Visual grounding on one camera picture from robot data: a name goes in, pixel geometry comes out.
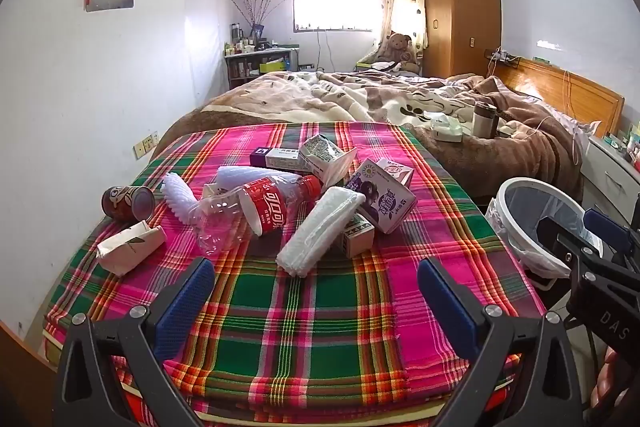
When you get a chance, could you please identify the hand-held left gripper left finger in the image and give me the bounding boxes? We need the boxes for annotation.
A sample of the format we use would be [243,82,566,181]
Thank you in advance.
[57,257,217,427]

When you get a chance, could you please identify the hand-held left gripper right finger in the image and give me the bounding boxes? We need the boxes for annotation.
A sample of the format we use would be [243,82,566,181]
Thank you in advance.
[417,257,583,427]

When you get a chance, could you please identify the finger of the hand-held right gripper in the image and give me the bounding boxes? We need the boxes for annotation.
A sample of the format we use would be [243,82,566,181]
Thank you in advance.
[536,216,608,265]
[582,207,640,265]

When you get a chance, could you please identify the white trash bin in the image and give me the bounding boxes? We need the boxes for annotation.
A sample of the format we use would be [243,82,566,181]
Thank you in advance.
[485,177,601,290]

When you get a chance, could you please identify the white paper tissue pack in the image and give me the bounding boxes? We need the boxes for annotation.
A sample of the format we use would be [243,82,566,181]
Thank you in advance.
[96,219,167,278]

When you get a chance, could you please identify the small white foam net sleeve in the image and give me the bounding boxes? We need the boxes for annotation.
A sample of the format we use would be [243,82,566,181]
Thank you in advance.
[161,173,201,228]

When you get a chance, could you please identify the small green white box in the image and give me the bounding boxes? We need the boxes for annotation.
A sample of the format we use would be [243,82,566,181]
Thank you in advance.
[336,212,376,259]

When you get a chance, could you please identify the brown drink can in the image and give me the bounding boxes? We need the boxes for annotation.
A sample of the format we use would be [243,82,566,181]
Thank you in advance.
[101,185,156,223]

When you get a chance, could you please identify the purple milk carton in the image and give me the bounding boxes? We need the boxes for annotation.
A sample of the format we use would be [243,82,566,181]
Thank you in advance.
[345,159,418,235]

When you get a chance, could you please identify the clear plastic bottle red label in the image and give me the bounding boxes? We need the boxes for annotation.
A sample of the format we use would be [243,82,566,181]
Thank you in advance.
[192,174,323,258]

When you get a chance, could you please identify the pink white carton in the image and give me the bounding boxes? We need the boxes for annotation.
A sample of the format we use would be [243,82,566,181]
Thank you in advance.
[375,157,415,190]

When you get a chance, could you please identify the white purple medicine box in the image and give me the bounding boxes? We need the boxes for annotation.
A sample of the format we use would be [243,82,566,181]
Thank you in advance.
[249,146,316,172]

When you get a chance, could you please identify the grey printed carton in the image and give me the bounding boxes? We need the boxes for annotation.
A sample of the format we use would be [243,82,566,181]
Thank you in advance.
[298,133,358,188]

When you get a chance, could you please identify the person's right hand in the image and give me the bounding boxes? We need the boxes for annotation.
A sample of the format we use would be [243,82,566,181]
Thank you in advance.
[590,349,628,408]

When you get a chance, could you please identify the white nightstand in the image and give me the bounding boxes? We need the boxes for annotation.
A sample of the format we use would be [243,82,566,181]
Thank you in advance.
[580,134,640,228]

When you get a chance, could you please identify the nightstand bottles and boxes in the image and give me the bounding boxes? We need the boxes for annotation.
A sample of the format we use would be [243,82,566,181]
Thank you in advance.
[602,122,640,168]

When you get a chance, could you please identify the pink green plaid blanket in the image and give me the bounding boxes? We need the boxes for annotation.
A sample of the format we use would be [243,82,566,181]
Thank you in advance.
[42,122,548,427]

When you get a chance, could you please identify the steel thermos cup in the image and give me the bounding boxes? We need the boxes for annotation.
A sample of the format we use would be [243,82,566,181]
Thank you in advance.
[472,103,498,138]

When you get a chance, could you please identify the wooden headboard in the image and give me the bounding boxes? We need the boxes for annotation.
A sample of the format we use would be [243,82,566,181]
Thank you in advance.
[492,57,626,138]

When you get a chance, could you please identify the white tissue box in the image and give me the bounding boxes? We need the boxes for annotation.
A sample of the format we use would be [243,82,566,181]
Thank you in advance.
[427,112,466,142]

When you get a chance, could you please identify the brown cream fleece blanket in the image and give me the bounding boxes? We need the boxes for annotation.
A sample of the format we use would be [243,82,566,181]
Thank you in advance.
[155,71,586,202]

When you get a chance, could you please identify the brown teddy bear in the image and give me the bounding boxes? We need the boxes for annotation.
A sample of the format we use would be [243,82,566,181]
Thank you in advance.
[376,32,420,72]

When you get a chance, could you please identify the wooden wardrobe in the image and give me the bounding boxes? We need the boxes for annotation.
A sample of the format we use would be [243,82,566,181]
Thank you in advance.
[422,0,502,80]

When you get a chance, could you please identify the cluttered low shelf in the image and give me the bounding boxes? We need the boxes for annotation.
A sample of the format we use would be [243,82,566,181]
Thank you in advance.
[223,47,301,90]

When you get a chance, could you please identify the decorative dry branches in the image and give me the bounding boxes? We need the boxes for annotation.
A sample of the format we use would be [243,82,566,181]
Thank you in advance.
[231,0,288,38]

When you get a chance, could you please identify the bright window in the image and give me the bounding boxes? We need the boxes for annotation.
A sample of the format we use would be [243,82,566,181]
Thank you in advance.
[292,0,383,32]

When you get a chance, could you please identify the wall socket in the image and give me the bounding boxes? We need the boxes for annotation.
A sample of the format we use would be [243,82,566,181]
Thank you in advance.
[132,132,161,158]

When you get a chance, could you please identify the small black wall shelf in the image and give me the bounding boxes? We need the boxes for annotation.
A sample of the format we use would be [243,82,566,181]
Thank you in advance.
[485,48,521,68]

